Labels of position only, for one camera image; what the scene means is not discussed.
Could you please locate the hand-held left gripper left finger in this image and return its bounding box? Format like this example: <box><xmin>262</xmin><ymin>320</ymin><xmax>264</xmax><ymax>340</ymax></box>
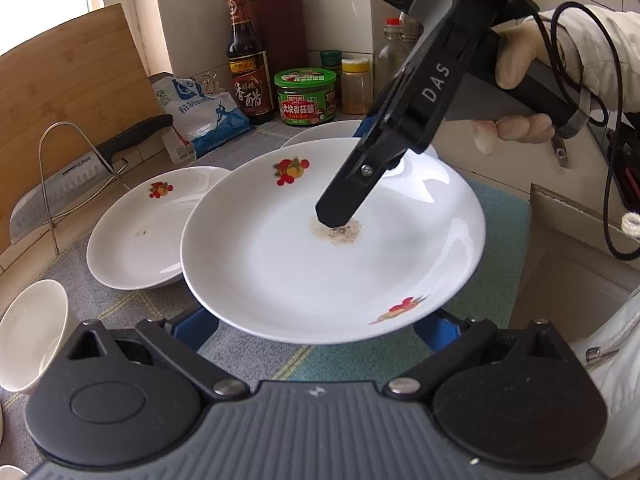
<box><xmin>65</xmin><ymin>306</ymin><xmax>251</xmax><ymax>402</ymax></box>

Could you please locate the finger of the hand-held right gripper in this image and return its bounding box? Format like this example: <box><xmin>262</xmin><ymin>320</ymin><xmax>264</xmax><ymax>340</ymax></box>
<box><xmin>351</xmin><ymin>109</ymin><xmax>383</xmax><ymax>150</ymax></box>
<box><xmin>315</xmin><ymin>129</ymin><xmax>417</xmax><ymax>228</ymax></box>

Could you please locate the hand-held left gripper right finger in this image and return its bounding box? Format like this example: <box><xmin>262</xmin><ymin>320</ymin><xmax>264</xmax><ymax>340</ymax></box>
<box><xmin>387</xmin><ymin>310</ymin><xmax>572</xmax><ymax>402</ymax></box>

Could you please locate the large white fruit-print plate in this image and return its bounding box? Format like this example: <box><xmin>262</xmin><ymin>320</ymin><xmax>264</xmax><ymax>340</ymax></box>
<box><xmin>180</xmin><ymin>137</ymin><xmax>487</xmax><ymax>345</ymax></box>

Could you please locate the white bowl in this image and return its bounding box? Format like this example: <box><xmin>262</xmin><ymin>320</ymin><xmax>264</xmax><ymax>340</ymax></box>
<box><xmin>0</xmin><ymin>279</ymin><xmax>81</xmax><ymax>394</ymax></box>

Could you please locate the person's right forearm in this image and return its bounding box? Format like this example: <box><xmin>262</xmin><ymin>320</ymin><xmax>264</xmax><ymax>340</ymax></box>
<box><xmin>545</xmin><ymin>2</ymin><xmax>640</xmax><ymax>113</ymax></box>

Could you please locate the person's right hand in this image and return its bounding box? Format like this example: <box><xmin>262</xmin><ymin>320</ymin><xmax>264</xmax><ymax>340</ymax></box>
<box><xmin>473</xmin><ymin>15</ymin><xmax>564</xmax><ymax>156</ymax></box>

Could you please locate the yellow-lid spice jar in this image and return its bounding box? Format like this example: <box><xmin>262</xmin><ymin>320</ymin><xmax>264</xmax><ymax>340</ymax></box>
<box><xmin>341</xmin><ymin>57</ymin><xmax>372</xmax><ymax>115</ymax></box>

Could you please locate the red-capped glass bottle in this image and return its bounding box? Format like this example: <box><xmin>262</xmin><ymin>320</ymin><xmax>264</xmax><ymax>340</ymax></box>
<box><xmin>374</xmin><ymin>17</ymin><xmax>419</xmax><ymax>111</ymax></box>

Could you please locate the green lidded sauce jar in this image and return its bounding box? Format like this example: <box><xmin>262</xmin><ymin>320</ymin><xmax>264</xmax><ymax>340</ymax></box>
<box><xmin>273</xmin><ymin>67</ymin><xmax>339</xmax><ymax>126</ymax></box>

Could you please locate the green-capped small jar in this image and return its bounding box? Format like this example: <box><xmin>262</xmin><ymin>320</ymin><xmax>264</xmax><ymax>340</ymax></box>
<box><xmin>320</xmin><ymin>50</ymin><xmax>344</xmax><ymax>107</ymax></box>

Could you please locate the dark vinegar bottle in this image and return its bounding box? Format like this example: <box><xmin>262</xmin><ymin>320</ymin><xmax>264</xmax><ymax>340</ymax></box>
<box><xmin>226</xmin><ymin>0</ymin><xmax>276</xmax><ymax>126</ymax></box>

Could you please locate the dark red knife block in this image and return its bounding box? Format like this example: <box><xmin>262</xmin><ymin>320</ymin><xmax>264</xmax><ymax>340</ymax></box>
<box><xmin>245</xmin><ymin>0</ymin><xmax>309</xmax><ymax>87</ymax></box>

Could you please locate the cardboard box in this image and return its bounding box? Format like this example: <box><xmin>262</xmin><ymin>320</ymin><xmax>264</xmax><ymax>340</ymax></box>
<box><xmin>509</xmin><ymin>182</ymin><xmax>640</xmax><ymax>343</ymax></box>

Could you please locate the white blue salt bag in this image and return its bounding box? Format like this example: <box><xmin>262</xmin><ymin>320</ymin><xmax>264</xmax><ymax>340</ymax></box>
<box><xmin>147</xmin><ymin>72</ymin><xmax>252</xmax><ymax>164</ymax></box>

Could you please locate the person's white jacket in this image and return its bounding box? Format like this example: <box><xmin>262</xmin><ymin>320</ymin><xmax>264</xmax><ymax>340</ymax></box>
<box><xmin>569</xmin><ymin>290</ymin><xmax>640</xmax><ymax>477</ymax></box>

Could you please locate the bamboo cutting board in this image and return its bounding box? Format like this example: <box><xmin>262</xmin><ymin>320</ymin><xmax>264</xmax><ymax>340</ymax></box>
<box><xmin>0</xmin><ymin>2</ymin><xmax>173</xmax><ymax>257</ymax></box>

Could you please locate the grey wrist strap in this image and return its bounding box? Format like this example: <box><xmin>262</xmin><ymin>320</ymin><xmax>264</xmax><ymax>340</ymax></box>
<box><xmin>550</xmin><ymin>87</ymin><xmax>594</xmax><ymax>169</ymax></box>

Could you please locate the black-handled cleaver knife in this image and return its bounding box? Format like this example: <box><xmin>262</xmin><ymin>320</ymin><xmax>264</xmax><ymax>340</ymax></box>
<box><xmin>9</xmin><ymin>114</ymin><xmax>174</xmax><ymax>246</ymax></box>

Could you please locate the black cable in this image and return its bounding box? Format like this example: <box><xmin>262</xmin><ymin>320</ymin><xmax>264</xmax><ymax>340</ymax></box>
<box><xmin>529</xmin><ymin>2</ymin><xmax>640</xmax><ymax>262</ymax></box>

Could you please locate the metal wire rack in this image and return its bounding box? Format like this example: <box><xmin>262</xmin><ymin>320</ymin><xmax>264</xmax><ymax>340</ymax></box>
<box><xmin>37</xmin><ymin>122</ymin><xmax>129</xmax><ymax>256</ymax></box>

